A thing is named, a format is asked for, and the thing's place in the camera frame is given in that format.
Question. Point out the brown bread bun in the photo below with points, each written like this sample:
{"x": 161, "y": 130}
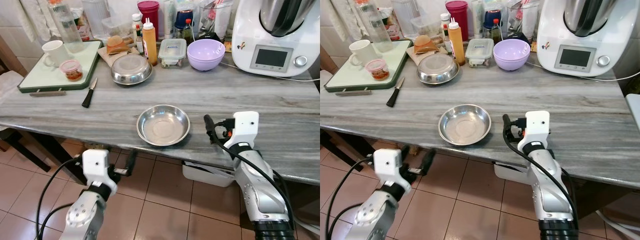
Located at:
{"x": 424, "y": 42}
{"x": 116, "y": 42}

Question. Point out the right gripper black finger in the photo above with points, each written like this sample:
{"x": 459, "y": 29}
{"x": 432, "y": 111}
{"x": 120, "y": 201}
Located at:
{"x": 507, "y": 123}
{"x": 209, "y": 124}

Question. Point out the shallow empty steel bowl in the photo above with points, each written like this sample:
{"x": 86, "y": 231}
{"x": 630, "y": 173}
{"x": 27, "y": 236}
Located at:
{"x": 464, "y": 124}
{"x": 163, "y": 125}

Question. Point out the purple plastic bowl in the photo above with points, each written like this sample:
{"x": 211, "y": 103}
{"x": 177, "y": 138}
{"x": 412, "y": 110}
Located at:
{"x": 511, "y": 54}
{"x": 206, "y": 54}

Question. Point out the tan paper sheet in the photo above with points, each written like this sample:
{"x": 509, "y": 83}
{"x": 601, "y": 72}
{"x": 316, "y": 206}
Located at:
{"x": 414, "y": 54}
{"x": 106, "y": 56}

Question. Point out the orange sauce squeeze bottle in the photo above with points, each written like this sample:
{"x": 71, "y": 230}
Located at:
{"x": 455, "y": 44}
{"x": 149, "y": 44}

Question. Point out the small white-capped sauce bottle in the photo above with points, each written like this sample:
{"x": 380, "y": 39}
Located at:
{"x": 444, "y": 27}
{"x": 137, "y": 30}

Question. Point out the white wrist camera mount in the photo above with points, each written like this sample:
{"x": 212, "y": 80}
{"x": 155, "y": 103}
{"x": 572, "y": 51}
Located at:
{"x": 245, "y": 125}
{"x": 95, "y": 165}
{"x": 536, "y": 127}
{"x": 387, "y": 165}

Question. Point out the white food processor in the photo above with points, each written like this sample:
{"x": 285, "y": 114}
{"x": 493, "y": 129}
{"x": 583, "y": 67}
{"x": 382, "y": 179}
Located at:
{"x": 250, "y": 35}
{"x": 555, "y": 35}

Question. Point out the white object at table edge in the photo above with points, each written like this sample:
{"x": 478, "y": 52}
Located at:
{"x": 634, "y": 110}

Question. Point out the black furniture frame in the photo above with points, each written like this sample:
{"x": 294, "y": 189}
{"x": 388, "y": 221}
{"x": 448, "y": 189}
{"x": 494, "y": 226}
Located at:
{"x": 345, "y": 142}
{"x": 50, "y": 147}

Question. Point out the white cloth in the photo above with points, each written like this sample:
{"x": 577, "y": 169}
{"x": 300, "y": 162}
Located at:
{"x": 325, "y": 80}
{"x": 9, "y": 82}

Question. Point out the red-capped dark bottle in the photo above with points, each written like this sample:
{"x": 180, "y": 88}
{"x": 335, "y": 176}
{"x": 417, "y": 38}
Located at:
{"x": 188, "y": 30}
{"x": 496, "y": 30}

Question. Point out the hanging pale towel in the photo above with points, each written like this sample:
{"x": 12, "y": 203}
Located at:
{"x": 342, "y": 17}
{"x": 35, "y": 17}

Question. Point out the green-rimmed pale tray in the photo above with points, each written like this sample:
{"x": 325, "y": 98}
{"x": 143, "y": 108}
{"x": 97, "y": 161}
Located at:
{"x": 347, "y": 75}
{"x": 40, "y": 75}

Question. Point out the grey metal bar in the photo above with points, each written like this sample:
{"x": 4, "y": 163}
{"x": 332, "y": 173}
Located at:
{"x": 354, "y": 92}
{"x": 47, "y": 93}

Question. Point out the clear plastic storage container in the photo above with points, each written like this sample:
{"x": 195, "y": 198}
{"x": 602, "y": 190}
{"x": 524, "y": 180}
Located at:
{"x": 95, "y": 15}
{"x": 405, "y": 15}

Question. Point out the dark blue jar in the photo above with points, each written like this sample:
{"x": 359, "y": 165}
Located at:
{"x": 184, "y": 19}
{"x": 492, "y": 19}

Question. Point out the dark red tumbler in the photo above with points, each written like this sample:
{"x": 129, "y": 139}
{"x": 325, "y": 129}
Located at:
{"x": 149, "y": 12}
{"x": 457, "y": 12}

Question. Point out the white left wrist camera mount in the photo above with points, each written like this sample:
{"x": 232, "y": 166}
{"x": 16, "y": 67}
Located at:
{"x": 387, "y": 165}
{"x": 95, "y": 165}

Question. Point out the white ceramic mug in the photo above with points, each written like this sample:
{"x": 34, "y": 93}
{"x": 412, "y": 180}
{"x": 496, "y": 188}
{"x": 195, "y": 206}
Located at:
{"x": 361, "y": 52}
{"x": 54, "y": 52}

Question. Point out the small tub with red sauce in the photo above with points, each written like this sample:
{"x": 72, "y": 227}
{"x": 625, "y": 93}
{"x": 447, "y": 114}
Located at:
{"x": 72, "y": 70}
{"x": 377, "y": 69}

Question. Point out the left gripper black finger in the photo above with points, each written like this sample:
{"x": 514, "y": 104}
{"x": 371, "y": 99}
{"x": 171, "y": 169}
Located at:
{"x": 406, "y": 153}
{"x": 132, "y": 162}
{"x": 429, "y": 161}

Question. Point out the clear lidded food container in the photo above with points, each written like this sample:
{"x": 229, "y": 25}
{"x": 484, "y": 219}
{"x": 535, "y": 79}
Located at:
{"x": 172, "y": 52}
{"x": 479, "y": 52}

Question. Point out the white plastic bin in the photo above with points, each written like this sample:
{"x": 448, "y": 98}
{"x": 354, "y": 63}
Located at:
{"x": 205, "y": 172}
{"x": 507, "y": 172}

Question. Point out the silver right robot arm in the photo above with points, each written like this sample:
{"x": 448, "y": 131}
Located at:
{"x": 547, "y": 195}
{"x": 257, "y": 195}

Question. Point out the clear plastic bottle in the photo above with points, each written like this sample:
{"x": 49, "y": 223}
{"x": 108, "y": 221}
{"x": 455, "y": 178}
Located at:
{"x": 375, "y": 27}
{"x": 67, "y": 27}

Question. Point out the clear blender jug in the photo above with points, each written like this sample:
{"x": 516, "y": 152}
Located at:
{"x": 522, "y": 17}
{"x": 215, "y": 17}

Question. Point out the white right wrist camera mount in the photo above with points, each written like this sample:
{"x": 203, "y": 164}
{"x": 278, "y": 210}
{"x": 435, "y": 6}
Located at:
{"x": 245, "y": 125}
{"x": 536, "y": 127}

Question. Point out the covered steel bowl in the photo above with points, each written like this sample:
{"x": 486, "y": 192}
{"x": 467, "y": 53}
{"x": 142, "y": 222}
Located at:
{"x": 131, "y": 69}
{"x": 438, "y": 68}

